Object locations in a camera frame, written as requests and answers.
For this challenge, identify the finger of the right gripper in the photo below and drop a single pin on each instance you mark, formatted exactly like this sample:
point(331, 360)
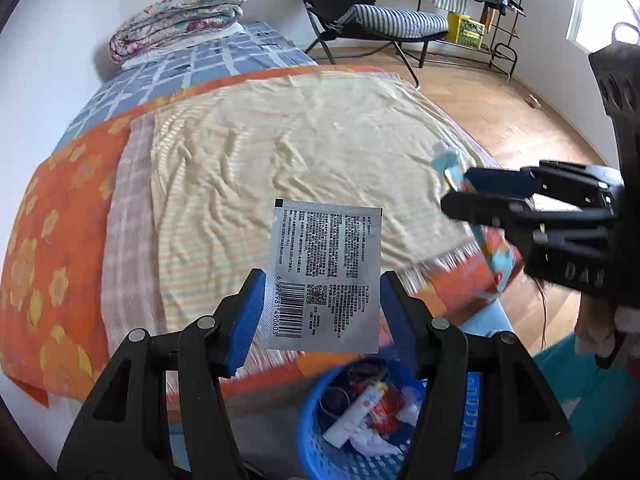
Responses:
point(515, 218)
point(525, 182)

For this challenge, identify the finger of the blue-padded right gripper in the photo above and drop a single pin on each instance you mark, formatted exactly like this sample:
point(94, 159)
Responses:
point(437, 352)

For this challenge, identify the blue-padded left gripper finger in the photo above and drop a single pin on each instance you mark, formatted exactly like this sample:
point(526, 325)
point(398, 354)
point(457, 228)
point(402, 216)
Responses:
point(210, 348)

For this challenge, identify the teal patterned wrapper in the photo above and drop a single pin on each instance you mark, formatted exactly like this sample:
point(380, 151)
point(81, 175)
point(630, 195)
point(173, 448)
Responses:
point(497, 252)

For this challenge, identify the red cardboard box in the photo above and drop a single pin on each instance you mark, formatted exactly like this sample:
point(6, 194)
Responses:
point(383, 417)

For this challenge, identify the white tube package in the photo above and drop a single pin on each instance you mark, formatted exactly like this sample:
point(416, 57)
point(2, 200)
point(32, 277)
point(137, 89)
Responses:
point(348, 423)

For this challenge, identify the white tissue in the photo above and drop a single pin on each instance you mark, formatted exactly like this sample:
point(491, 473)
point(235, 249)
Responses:
point(368, 442)

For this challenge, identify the silver printed sachet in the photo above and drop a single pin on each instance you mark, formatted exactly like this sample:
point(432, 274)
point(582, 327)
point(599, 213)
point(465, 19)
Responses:
point(322, 289)

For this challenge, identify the white ring band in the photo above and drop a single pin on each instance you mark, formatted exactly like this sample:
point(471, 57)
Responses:
point(334, 401)

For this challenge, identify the pink plaid fringed blanket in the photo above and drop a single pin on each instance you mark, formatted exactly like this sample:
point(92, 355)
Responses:
point(130, 294)

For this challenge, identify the blue plastic mesh basket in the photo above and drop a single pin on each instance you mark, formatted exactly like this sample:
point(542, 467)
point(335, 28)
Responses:
point(320, 459)

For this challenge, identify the orange floral bedspread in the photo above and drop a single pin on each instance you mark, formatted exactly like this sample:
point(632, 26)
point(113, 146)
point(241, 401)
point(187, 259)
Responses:
point(53, 338)

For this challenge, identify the black clothes rack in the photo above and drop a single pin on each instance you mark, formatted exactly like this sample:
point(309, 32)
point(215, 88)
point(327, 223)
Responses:
point(498, 51)

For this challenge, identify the yellow striped towel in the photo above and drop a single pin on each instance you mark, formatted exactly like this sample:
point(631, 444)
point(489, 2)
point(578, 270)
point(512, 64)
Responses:
point(221, 160)

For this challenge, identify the yellow crate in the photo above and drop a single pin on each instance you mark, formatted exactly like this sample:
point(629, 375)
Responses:
point(465, 31)

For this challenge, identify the window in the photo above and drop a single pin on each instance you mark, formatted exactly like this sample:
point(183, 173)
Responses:
point(594, 24)

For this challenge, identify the striped chair cushion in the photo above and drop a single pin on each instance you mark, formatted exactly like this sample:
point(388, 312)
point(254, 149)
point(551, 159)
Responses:
point(396, 23)

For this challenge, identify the black folding chair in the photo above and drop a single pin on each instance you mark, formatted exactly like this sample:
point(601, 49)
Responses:
point(323, 14)

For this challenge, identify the blue checkered bedsheet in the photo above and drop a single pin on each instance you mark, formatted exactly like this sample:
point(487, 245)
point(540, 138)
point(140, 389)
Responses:
point(259, 47)

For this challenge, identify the white pillow under quilt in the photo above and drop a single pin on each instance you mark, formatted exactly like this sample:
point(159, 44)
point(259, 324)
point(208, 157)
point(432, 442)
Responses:
point(183, 43)

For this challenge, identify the folded floral quilt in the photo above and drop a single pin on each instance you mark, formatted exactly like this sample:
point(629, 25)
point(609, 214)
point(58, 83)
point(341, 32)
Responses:
point(165, 21)

